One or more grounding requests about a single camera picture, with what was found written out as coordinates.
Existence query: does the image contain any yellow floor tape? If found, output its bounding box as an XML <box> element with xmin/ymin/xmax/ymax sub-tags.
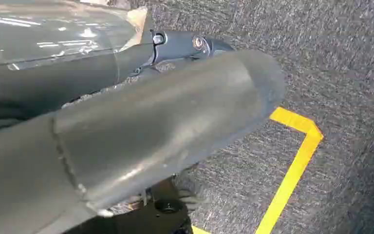
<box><xmin>255</xmin><ymin>106</ymin><xmax>324</xmax><ymax>234</ymax></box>

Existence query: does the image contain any black robot foot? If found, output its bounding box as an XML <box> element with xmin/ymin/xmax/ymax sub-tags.
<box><xmin>65</xmin><ymin>175</ymin><xmax>195</xmax><ymax>234</ymax></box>

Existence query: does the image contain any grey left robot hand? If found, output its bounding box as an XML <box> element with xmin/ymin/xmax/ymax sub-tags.
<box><xmin>0</xmin><ymin>0</ymin><xmax>288</xmax><ymax>234</ymax></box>

